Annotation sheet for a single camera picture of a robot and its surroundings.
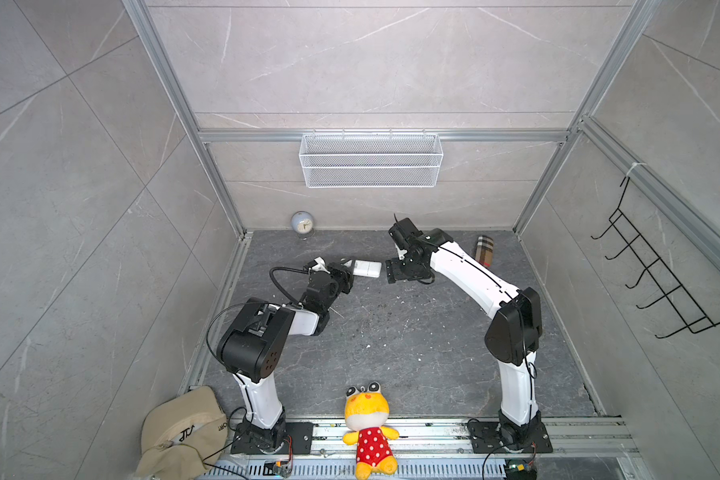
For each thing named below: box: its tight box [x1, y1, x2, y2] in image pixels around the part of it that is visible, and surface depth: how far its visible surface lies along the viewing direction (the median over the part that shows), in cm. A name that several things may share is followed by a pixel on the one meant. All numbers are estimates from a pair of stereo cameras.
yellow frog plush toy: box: [343, 381, 400, 480], surface depth 72 cm
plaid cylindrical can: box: [475, 235, 494, 267], surface depth 113 cm
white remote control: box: [353, 259, 382, 278], surface depth 90 cm
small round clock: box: [291, 210, 314, 241], surface depth 117 cm
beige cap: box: [136, 386, 229, 480], surface depth 74 cm
